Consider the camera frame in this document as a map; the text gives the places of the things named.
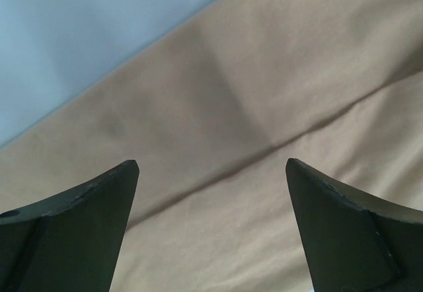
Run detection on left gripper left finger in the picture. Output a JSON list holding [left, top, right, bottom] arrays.
[[1, 160, 139, 292]]

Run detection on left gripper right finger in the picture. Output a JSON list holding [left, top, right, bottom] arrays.
[[286, 159, 422, 292]]

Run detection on beige t shirt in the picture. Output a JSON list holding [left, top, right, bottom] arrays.
[[1, 0, 422, 291]]

